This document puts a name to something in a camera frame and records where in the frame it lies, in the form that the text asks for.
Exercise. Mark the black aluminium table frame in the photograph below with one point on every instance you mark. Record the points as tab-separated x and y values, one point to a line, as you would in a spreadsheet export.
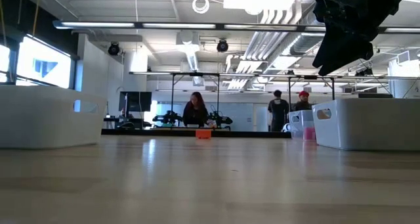
246	134

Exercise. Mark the clear plastic bin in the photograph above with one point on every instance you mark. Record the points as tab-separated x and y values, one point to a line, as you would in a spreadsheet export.
300	119

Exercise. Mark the white ceiling pipes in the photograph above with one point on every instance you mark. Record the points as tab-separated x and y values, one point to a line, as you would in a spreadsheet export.
262	45

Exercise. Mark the narrow window pane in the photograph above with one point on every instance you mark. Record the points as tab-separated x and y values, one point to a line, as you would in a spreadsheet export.
4	63

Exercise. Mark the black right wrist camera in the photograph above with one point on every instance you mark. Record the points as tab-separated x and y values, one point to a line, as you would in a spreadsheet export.
329	7

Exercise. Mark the black monitor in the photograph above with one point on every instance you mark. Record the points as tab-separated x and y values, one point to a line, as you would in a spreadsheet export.
135	101

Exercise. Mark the black bar with strip lights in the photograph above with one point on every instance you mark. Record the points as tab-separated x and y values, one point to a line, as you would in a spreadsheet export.
220	26

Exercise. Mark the black metal rig frame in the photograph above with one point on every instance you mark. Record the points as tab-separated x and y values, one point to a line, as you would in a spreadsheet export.
197	74
310	77

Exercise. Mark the white plastic bin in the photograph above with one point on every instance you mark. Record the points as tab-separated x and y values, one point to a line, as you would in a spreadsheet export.
377	125
39	125

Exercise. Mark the large window pane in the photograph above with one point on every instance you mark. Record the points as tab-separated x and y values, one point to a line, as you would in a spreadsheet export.
42	69

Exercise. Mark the red toy brick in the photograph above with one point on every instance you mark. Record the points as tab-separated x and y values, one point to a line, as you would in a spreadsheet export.
309	134

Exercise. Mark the silver ventilation duct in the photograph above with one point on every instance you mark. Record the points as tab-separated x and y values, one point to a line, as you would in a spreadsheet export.
305	41

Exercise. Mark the small orange toy brick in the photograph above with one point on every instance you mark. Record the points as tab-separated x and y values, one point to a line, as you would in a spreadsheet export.
203	134

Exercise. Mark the dark background desk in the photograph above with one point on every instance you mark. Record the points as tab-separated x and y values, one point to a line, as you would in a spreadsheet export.
131	122

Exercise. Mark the person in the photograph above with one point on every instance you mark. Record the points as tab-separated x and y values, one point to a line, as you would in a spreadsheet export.
303	105
278	114
195	114

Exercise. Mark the red cap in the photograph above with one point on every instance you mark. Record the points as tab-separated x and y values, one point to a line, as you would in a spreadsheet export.
304	93

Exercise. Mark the black flat device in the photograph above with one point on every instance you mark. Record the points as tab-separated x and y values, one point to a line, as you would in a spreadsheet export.
375	95

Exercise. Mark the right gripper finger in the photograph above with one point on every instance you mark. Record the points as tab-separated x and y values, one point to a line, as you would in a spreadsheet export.
341	69
348	46

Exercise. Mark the black ceiling spotlight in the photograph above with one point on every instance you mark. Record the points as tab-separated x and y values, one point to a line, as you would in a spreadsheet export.
113	49
222	45

